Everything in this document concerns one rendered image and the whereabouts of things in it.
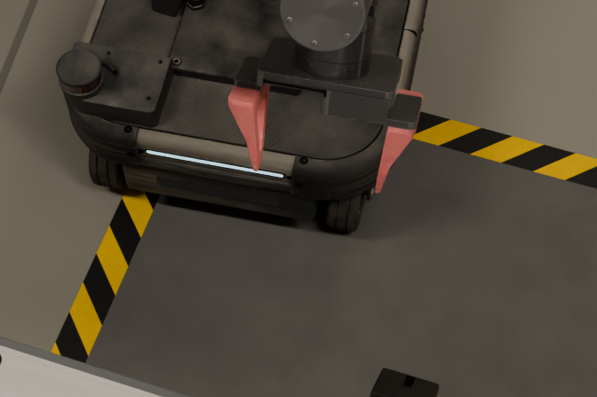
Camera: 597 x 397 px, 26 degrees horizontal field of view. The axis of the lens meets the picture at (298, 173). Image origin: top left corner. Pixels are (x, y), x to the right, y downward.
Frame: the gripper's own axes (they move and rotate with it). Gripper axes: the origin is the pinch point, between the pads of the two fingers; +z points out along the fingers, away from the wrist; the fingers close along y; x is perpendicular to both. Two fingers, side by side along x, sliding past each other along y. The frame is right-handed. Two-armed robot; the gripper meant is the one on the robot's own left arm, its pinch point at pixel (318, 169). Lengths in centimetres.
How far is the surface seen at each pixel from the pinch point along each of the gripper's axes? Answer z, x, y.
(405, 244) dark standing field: 66, 96, 6
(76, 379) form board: 21.3, -5.1, -17.6
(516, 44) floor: 43, 136, 19
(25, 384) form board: 19.8, -8.7, -20.8
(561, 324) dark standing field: 70, 88, 33
